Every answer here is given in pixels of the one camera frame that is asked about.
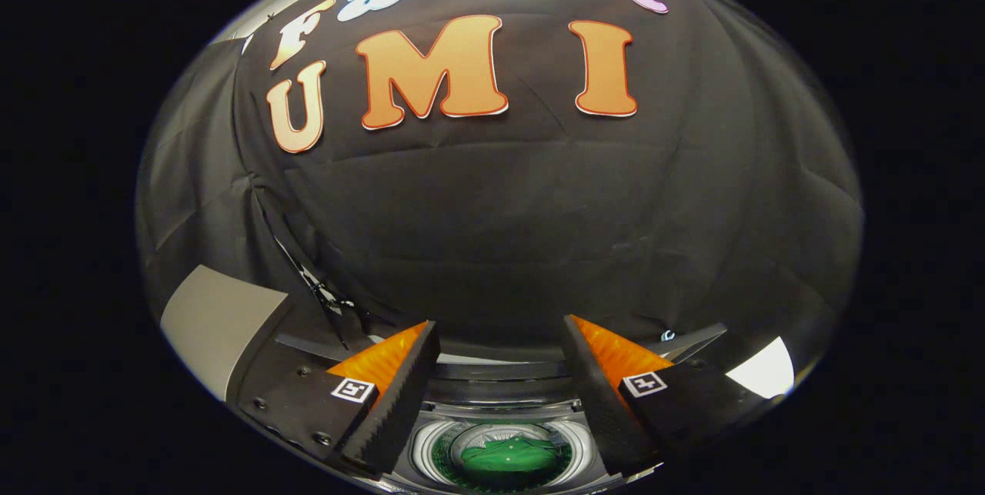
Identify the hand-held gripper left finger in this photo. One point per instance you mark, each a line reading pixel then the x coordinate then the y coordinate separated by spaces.
pixel 400 403

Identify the green polo shirt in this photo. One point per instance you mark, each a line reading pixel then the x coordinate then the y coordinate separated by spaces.
pixel 508 458

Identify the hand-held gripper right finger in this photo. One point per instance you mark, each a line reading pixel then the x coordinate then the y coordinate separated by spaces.
pixel 600 395

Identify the black metal clamp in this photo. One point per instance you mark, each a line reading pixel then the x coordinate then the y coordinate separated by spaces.
pixel 327 299

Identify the grey top-load washing machine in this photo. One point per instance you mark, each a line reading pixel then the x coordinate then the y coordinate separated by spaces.
pixel 429 450

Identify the black backdrop cloth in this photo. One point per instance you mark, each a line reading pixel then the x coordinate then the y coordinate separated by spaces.
pixel 539 210

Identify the small light blue clip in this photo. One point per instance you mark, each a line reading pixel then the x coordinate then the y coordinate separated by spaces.
pixel 667 335

